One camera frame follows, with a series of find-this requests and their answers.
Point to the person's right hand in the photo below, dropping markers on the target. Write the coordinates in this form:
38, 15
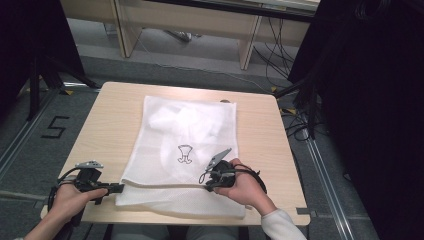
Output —
245, 191

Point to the light wooden desk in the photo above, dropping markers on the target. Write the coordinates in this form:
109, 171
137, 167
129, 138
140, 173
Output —
186, 20

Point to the white cloth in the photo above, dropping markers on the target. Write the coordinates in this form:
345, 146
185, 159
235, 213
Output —
181, 121

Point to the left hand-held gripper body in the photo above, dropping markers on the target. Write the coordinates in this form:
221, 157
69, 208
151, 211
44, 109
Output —
87, 176

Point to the black curtain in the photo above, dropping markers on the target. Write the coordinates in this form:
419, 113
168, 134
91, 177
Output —
370, 100
30, 40

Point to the person's left hand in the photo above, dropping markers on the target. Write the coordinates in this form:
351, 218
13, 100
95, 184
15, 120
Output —
71, 201

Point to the black tripod stand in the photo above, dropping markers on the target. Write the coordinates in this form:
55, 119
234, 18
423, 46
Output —
46, 78
305, 100

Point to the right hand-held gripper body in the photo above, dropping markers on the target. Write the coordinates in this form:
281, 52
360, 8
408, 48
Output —
221, 173

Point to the white mesh laundry bag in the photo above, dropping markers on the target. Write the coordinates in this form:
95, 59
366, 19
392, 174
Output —
186, 160

